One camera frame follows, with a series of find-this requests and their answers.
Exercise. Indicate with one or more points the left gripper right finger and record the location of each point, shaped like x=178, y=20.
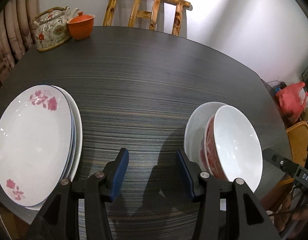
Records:
x=245, y=216

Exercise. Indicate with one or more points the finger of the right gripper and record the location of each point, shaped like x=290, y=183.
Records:
x=297, y=172

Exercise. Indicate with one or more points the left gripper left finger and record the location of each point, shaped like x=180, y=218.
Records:
x=58, y=218

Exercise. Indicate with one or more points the medium white floral bowl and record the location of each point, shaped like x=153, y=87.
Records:
x=208, y=148

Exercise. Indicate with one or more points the small red patterned bowl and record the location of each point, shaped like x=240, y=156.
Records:
x=238, y=150

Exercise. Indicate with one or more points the large white floral plate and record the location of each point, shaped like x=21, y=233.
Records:
x=77, y=134

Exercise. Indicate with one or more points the small white floral plate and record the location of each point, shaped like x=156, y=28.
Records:
x=12, y=161

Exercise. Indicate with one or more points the large white floral bowl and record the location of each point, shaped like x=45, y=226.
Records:
x=195, y=129

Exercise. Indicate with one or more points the medium white floral plate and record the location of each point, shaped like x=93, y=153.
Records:
x=63, y=136

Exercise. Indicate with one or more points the person right hand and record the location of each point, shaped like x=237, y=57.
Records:
x=279, y=201

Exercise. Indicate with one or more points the orange wicker basket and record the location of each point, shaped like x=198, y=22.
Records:
x=298, y=139

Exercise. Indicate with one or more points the red plastic bag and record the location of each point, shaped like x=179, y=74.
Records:
x=291, y=104

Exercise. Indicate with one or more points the orange lidded cup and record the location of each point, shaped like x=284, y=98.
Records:
x=81, y=26

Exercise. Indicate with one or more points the floral ceramic teapot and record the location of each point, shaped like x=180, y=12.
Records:
x=51, y=27

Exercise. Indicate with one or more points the beige patterned curtain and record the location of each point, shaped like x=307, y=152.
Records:
x=17, y=32

